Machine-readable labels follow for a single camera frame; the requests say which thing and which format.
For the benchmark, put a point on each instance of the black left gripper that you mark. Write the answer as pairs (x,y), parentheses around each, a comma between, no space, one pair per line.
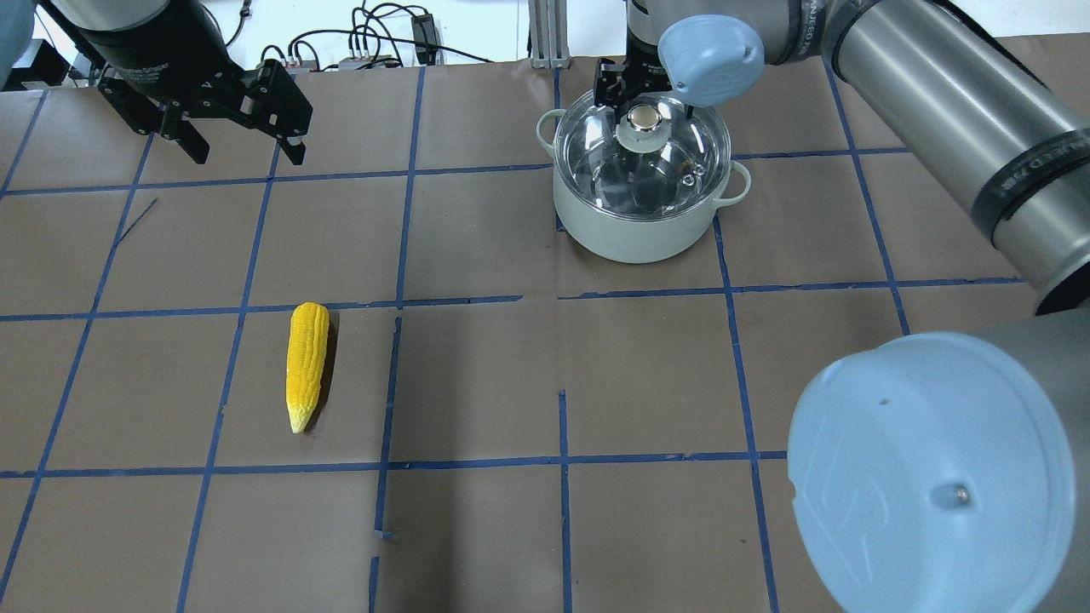
(162,53)

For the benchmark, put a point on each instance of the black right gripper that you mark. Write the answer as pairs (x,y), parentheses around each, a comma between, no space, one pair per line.
(645,68)

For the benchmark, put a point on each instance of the glass pot lid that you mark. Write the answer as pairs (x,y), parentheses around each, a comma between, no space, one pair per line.
(649,164)

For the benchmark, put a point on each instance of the yellow corn cob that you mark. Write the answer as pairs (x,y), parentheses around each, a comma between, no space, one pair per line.
(309,335)

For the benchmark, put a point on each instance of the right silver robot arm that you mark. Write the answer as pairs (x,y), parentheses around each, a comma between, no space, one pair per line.
(680,377)

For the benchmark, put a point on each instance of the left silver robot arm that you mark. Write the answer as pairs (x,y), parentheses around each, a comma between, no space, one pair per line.
(166,62)

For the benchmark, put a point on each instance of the pale green cooking pot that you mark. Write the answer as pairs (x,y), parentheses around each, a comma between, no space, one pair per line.
(635,242)

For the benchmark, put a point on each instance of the aluminium frame post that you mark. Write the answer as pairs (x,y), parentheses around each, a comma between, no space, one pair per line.
(548,34)

